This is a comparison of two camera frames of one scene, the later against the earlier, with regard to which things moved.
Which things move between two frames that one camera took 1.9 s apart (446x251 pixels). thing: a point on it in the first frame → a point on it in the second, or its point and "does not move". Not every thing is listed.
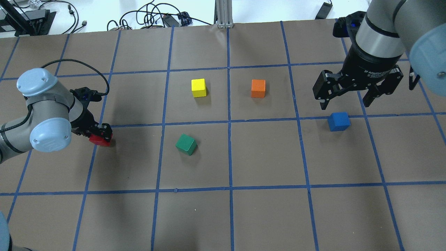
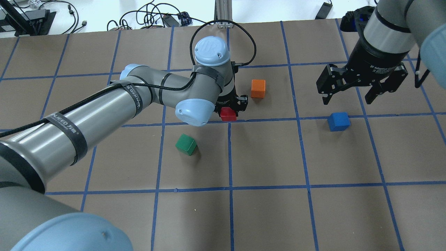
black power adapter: x=324 y=11 does not move
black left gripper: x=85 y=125 → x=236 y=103
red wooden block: x=99 y=141 → x=227 y=114
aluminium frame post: x=223 y=14 does not move
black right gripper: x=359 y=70 does not move
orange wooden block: x=258 y=88 does not move
